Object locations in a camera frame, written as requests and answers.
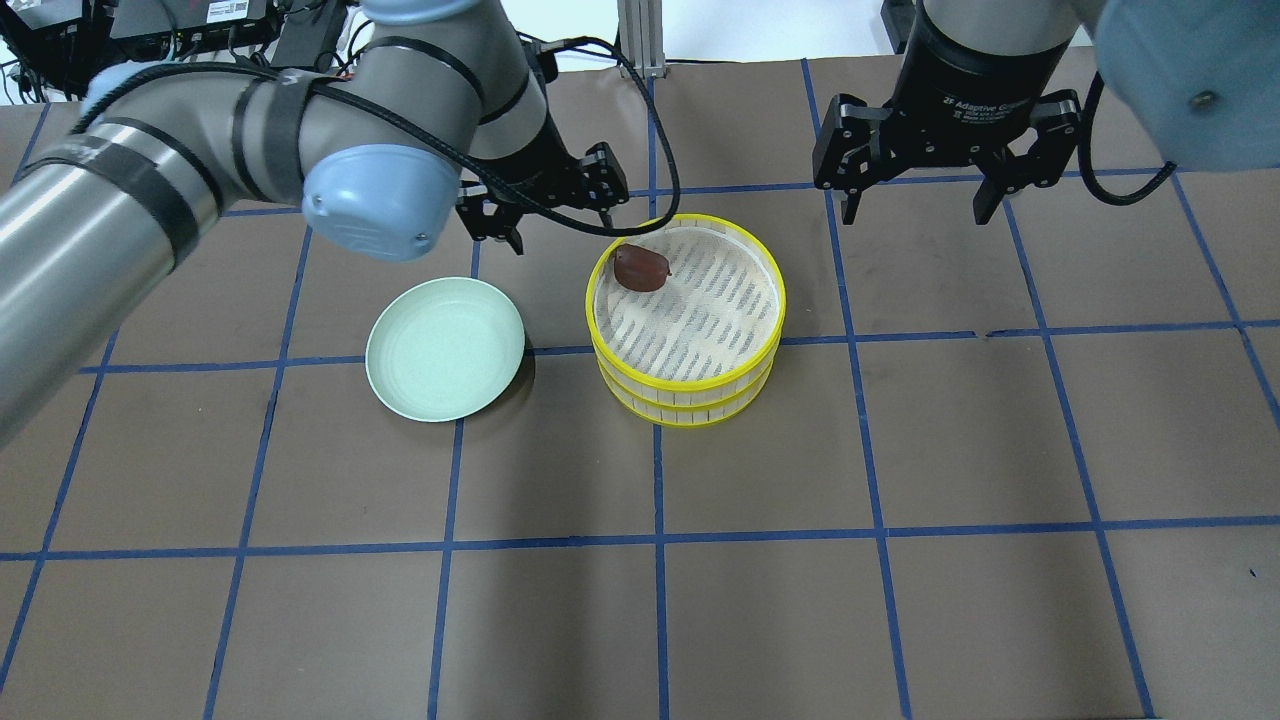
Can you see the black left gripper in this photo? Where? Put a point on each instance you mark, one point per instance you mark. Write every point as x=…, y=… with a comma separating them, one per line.
x=541, y=152

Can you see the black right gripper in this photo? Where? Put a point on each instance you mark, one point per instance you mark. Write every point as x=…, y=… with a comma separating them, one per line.
x=958, y=92

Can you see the brown steamed bun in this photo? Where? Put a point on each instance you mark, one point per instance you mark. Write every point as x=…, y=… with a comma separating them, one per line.
x=638, y=269

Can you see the yellow top steamer layer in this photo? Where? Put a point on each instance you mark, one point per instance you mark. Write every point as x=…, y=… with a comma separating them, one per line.
x=712, y=326

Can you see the yellow steamer layer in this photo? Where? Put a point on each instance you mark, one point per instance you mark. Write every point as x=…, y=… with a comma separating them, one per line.
x=687, y=409
x=712, y=326

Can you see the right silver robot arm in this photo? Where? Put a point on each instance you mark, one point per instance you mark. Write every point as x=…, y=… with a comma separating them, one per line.
x=1200, y=77

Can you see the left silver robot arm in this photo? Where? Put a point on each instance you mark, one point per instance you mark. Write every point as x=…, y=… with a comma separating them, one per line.
x=445, y=112

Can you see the yellow bottom steamer layer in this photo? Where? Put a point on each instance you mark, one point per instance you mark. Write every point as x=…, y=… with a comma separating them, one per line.
x=687, y=409

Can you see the light green plate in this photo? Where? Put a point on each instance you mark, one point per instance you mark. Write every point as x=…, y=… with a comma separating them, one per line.
x=444, y=349

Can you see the aluminium frame post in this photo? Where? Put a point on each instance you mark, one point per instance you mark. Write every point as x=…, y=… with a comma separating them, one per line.
x=641, y=36

